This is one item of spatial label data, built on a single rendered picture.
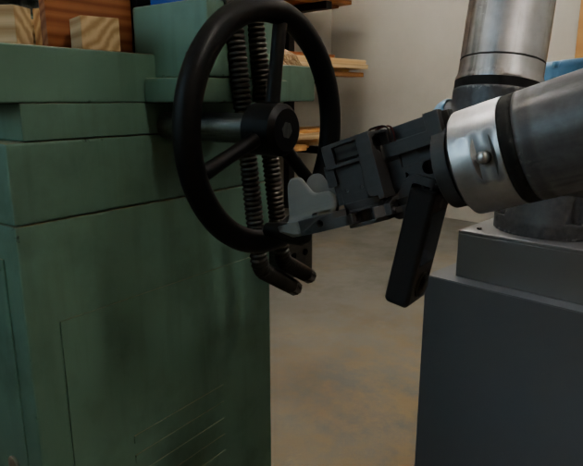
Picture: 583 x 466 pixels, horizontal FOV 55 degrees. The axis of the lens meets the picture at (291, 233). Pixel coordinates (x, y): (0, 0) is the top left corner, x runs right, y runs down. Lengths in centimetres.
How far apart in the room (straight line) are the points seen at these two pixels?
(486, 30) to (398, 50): 383
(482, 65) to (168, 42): 38
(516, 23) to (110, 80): 45
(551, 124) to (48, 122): 50
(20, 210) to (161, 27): 28
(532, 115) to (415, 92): 390
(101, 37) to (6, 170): 20
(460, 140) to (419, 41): 389
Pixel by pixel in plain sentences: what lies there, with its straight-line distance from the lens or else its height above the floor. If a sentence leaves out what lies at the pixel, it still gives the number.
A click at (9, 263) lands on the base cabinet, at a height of 67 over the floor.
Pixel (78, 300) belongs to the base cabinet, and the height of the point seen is 61.
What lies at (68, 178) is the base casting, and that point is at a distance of 70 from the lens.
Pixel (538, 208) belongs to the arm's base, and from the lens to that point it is 96.
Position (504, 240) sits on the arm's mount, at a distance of 96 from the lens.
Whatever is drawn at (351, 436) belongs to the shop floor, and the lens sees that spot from 155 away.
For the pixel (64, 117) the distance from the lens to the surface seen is 69.
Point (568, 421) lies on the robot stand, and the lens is 98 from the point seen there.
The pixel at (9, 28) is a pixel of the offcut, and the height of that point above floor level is 92.
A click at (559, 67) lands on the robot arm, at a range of 96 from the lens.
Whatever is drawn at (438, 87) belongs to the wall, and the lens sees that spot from 425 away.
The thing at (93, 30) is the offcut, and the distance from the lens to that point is 74.
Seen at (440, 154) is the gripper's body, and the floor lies 80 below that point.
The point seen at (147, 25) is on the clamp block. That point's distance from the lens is 79.
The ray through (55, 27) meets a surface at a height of 93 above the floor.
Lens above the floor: 84
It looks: 13 degrees down
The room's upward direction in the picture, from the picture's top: straight up
